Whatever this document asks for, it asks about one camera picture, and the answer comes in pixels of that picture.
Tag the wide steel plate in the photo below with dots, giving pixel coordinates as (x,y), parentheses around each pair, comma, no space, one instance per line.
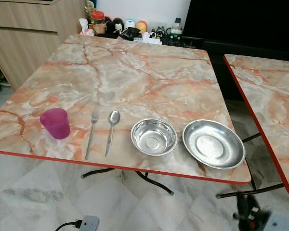
(213,145)

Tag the black curved table leg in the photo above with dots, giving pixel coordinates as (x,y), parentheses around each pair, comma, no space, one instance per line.
(156,184)

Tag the small steel bowl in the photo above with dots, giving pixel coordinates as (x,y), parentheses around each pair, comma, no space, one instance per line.
(153,138)

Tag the steel spoon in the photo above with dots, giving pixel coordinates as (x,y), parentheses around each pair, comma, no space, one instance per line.
(114,117)

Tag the steel fork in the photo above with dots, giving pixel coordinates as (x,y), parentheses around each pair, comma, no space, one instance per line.
(91,135)

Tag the black mesh basket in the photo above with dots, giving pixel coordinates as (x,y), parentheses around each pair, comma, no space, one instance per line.
(174,41)

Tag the black television screen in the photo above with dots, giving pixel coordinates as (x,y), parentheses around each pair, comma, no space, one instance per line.
(241,21)

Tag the white flat box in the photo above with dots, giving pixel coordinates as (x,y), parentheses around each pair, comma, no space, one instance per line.
(152,40)

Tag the dark green liquid bottle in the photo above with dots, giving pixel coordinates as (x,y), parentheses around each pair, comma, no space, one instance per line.
(176,28)

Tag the purple plastic cup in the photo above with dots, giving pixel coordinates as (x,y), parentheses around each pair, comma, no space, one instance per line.
(56,124)

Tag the black pouch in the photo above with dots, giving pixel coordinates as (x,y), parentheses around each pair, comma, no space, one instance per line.
(130,33)

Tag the orange yellow round toy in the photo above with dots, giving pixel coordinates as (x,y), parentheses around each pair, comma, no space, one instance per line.
(141,25)

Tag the white blue round toy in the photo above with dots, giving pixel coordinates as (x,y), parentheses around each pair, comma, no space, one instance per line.
(130,23)

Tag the black mouse plush toys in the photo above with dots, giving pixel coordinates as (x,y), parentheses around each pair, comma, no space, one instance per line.
(113,26)

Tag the red lid glass jar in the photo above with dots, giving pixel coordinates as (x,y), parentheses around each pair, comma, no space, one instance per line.
(98,20)

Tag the white pink small container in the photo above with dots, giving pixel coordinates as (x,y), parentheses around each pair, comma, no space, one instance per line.
(85,26)

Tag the golden figurine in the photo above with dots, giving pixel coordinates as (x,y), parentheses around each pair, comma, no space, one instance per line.
(90,6)

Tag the light wooden cabinet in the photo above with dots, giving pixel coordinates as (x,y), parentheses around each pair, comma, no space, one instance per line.
(29,38)

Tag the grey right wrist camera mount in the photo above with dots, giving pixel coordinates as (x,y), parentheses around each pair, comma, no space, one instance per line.
(279,222)

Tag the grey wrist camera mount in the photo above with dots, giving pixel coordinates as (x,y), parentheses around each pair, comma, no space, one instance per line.
(90,224)
(279,222)

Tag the black straight table leg frame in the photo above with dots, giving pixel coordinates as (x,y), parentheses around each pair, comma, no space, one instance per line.
(269,186)

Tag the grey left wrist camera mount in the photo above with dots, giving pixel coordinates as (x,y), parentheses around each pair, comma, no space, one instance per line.
(90,224)

